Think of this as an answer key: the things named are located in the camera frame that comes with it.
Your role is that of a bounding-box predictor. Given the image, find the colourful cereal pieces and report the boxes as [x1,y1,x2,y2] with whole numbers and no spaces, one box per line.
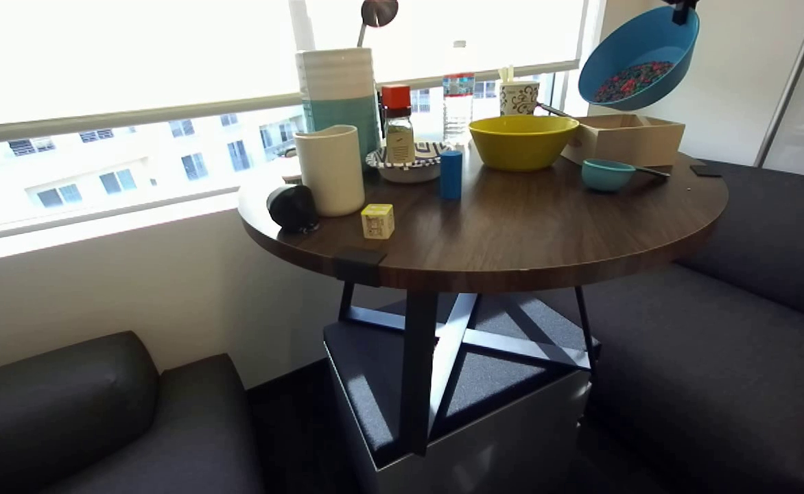
[597,57,676,105]

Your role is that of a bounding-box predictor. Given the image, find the yellow bowl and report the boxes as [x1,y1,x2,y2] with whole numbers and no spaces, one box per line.
[466,112,583,176]

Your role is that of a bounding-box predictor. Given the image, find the yellow cube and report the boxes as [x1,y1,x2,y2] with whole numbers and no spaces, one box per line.
[361,201,398,244]

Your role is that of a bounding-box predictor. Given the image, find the white roller window blind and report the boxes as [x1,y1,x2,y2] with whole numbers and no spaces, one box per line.
[0,0,306,131]
[303,0,597,86]

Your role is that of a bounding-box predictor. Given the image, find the clear plastic water bottle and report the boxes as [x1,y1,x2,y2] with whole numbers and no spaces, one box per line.
[442,35,477,148]

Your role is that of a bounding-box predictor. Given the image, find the patterned small plate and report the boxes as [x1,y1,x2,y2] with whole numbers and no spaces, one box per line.
[364,144,445,187]

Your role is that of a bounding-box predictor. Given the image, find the round metal ladle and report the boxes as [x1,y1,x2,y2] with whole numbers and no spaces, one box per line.
[358,0,402,50]

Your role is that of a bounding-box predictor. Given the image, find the red capped bottle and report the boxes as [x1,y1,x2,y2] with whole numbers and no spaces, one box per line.
[380,82,416,127]

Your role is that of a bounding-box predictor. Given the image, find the wooden box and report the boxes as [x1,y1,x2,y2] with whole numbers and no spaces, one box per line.
[565,112,690,171]

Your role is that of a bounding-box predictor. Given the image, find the small black round object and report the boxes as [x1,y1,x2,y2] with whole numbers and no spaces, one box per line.
[268,183,322,233]

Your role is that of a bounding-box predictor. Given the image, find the dark fabric bench sofa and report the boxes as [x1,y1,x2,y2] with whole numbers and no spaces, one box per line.
[583,160,804,494]

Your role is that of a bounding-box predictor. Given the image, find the cream cylindrical cup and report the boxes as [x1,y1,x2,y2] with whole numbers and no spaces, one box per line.
[295,124,368,219]

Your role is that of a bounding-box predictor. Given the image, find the small beige jar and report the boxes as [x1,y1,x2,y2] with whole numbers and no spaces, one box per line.
[384,119,420,164]

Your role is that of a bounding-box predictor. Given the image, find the blue bowl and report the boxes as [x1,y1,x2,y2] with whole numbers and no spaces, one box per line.
[576,5,704,112]

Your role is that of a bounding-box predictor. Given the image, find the dark leather sofa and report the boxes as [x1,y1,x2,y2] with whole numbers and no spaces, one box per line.
[0,330,268,494]

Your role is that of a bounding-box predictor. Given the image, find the small teal bowl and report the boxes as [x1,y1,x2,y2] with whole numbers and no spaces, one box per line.
[563,153,676,196]

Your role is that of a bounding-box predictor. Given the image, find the tall white teal striped canister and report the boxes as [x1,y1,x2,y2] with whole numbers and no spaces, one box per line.
[295,47,384,160]

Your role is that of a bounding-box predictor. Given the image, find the small flat black item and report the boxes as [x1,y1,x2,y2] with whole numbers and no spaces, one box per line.
[687,160,726,182]

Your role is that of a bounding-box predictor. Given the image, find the patterned paper cup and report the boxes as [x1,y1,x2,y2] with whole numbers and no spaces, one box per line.
[498,76,543,119]

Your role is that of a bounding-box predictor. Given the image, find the blue cylinder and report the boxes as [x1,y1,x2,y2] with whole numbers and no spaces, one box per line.
[436,146,466,205]

